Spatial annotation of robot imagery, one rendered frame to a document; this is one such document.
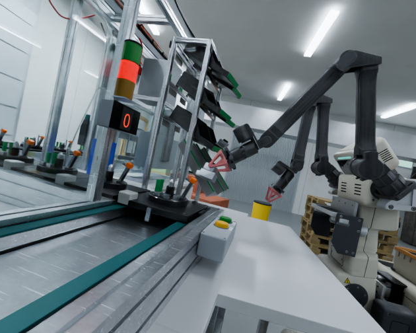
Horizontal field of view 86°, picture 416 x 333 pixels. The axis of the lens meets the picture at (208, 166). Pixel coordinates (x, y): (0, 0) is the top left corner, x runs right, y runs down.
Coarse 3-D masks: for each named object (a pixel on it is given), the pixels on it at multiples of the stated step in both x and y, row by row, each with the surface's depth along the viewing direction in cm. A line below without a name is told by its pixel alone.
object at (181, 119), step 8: (176, 112) 105; (184, 112) 103; (176, 120) 104; (184, 120) 103; (200, 120) 114; (184, 128) 102; (200, 128) 113; (200, 136) 99; (208, 136) 111; (208, 144) 97; (216, 144) 109; (216, 152) 101
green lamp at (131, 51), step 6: (126, 42) 60; (132, 42) 60; (126, 48) 60; (132, 48) 60; (138, 48) 61; (126, 54) 60; (132, 54) 60; (138, 54) 61; (132, 60) 60; (138, 60) 62
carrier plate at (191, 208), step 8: (136, 200) 70; (144, 200) 73; (136, 208) 68; (144, 208) 68; (160, 208) 67; (168, 208) 69; (176, 208) 71; (184, 208) 74; (192, 208) 76; (200, 208) 79; (168, 216) 66; (176, 216) 65; (184, 216) 64; (192, 216) 69
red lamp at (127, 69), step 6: (120, 60) 61; (126, 60) 60; (120, 66) 60; (126, 66) 60; (132, 66) 60; (138, 66) 62; (120, 72) 60; (126, 72) 60; (132, 72) 61; (126, 78) 60; (132, 78) 61
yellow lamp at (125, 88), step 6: (120, 78) 60; (120, 84) 60; (126, 84) 60; (132, 84) 61; (114, 90) 61; (120, 90) 60; (126, 90) 60; (132, 90) 62; (126, 96) 61; (132, 96) 63
